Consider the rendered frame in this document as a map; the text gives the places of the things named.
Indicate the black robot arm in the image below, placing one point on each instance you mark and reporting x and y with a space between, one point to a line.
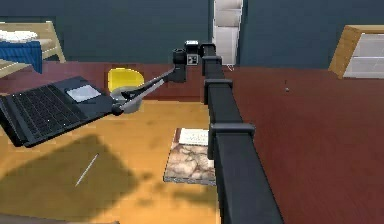
233 150

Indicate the brown marbled book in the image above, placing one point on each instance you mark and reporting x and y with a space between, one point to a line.
191 160

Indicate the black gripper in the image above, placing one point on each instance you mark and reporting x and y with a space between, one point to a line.
179 63

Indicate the yellow chair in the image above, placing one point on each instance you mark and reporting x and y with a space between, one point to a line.
125 79

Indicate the wooden desk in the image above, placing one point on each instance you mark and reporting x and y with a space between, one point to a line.
110 160

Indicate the wooden shelf with white drawers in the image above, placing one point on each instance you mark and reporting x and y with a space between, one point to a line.
361 51

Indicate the white room door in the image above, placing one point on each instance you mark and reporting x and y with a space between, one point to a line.
228 30

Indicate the dark grey laptop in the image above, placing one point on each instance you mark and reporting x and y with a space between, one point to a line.
50 111

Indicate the wooden bed with blue blanket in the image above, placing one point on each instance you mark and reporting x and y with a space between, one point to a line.
26 50

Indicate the white pen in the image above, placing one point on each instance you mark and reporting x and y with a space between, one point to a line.
86 170

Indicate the white pillow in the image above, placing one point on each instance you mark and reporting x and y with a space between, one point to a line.
16 35

